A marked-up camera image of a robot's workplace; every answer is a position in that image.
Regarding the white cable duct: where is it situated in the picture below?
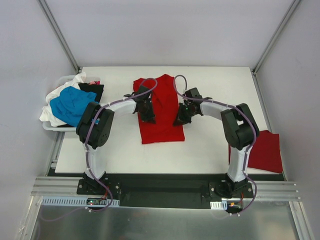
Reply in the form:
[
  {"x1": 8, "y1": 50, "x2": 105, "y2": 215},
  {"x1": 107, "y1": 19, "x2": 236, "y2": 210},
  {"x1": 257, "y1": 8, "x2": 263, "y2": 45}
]
[
  {"x1": 41, "y1": 196, "x2": 120, "y2": 208},
  {"x1": 210, "y1": 200, "x2": 228, "y2": 211}
]

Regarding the white plastic laundry basket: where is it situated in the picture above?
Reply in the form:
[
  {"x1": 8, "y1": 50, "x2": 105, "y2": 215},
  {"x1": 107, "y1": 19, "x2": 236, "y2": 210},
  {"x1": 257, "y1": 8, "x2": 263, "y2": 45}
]
[{"x1": 39, "y1": 73, "x2": 104, "y2": 131}]

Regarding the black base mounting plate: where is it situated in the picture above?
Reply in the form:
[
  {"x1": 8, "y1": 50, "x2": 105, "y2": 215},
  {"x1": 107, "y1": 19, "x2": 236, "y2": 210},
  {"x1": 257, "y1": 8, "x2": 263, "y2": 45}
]
[{"x1": 76, "y1": 173, "x2": 254, "y2": 209}]

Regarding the bright red t shirt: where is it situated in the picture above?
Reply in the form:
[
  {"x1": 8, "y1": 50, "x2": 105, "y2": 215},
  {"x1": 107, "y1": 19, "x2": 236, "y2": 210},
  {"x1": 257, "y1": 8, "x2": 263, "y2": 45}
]
[{"x1": 138, "y1": 74, "x2": 185, "y2": 145}]

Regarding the dark red t shirt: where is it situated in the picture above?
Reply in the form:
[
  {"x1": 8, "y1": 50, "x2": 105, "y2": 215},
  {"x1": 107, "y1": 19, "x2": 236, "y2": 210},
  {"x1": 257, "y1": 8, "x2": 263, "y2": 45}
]
[{"x1": 228, "y1": 130, "x2": 283, "y2": 174}]

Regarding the pink garment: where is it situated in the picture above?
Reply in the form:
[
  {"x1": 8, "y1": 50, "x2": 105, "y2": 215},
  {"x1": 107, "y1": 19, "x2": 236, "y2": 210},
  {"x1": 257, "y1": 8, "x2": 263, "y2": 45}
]
[{"x1": 89, "y1": 81, "x2": 100, "y2": 85}]

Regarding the white t shirt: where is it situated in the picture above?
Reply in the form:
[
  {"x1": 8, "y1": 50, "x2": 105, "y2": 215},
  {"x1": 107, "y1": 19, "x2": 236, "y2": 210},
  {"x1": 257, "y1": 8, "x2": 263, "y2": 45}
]
[{"x1": 39, "y1": 72, "x2": 87, "y2": 127}]

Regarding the black t shirt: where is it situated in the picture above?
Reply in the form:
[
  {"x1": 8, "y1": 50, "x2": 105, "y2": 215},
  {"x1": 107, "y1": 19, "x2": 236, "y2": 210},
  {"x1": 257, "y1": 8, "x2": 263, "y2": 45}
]
[{"x1": 61, "y1": 83, "x2": 104, "y2": 127}]

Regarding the left white cable duct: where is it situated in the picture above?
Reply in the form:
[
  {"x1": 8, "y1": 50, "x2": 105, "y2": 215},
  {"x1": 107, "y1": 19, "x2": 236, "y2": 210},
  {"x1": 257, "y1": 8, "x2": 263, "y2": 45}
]
[{"x1": 41, "y1": 196, "x2": 120, "y2": 208}]

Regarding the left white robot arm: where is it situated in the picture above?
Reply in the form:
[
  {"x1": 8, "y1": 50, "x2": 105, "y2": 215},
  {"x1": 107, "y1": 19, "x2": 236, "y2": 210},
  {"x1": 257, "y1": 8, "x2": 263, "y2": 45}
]
[{"x1": 76, "y1": 85, "x2": 156, "y2": 200}]

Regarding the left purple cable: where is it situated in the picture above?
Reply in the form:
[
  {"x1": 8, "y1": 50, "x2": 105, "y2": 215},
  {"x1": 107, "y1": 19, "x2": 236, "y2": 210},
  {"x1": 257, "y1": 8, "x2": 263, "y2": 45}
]
[{"x1": 38, "y1": 77, "x2": 159, "y2": 222}]

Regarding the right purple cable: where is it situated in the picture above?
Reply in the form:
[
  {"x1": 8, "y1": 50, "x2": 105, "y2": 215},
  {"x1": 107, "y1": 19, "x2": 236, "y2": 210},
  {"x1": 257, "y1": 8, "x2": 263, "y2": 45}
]
[{"x1": 173, "y1": 74, "x2": 261, "y2": 217}]

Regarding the blue t shirt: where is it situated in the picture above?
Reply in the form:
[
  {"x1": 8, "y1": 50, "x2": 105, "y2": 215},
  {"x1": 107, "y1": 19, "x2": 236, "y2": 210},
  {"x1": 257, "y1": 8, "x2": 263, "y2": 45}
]
[{"x1": 53, "y1": 87, "x2": 97, "y2": 127}]

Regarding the purple cable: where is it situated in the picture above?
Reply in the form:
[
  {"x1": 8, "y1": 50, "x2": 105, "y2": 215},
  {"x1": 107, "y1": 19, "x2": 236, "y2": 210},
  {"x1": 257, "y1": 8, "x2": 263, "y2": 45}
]
[
  {"x1": 173, "y1": 74, "x2": 261, "y2": 217},
  {"x1": 38, "y1": 77, "x2": 159, "y2": 222}
]

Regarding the right white cable duct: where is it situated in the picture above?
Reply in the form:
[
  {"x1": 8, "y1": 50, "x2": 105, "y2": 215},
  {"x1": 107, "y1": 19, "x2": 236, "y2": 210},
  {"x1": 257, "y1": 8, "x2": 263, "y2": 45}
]
[{"x1": 210, "y1": 200, "x2": 228, "y2": 211}]

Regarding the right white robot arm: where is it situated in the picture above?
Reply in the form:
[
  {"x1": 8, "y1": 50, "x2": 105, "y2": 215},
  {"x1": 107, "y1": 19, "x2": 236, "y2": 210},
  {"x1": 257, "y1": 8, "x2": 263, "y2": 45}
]
[{"x1": 173, "y1": 87, "x2": 260, "y2": 199}]

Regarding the aluminium frame rail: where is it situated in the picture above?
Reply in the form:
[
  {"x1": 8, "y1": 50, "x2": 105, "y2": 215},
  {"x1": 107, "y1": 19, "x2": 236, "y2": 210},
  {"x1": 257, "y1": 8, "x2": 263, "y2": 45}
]
[{"x1": 31, "y1": 175, "x2": 302, "y2": 202}]

